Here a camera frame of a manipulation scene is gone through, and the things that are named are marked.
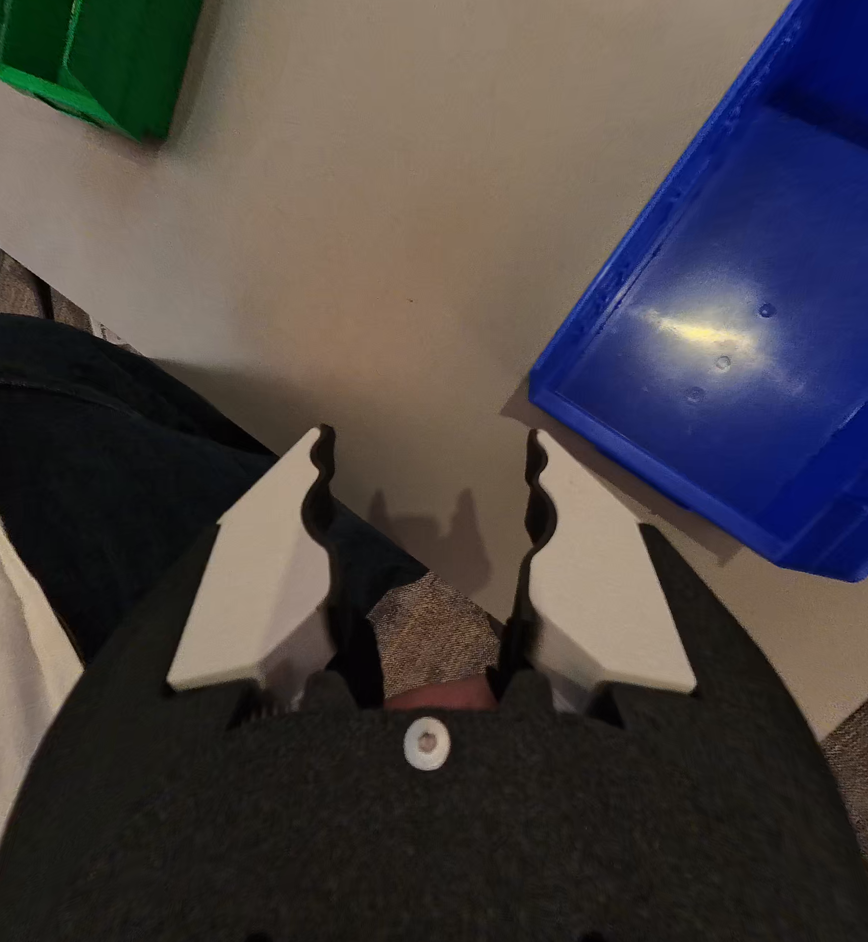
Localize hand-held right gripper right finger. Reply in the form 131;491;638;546
496;429;697;699

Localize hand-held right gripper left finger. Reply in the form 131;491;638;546
166;424;341;696

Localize blue plastic bin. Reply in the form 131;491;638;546
527;0;868;584

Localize green plastic bin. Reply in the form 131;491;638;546
0;0;207;145

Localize grey desk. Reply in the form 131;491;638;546
0;0;868;740

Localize person's dark pants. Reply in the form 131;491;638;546
0;309;429;667

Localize person's white shirt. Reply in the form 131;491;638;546
0;425;86;895

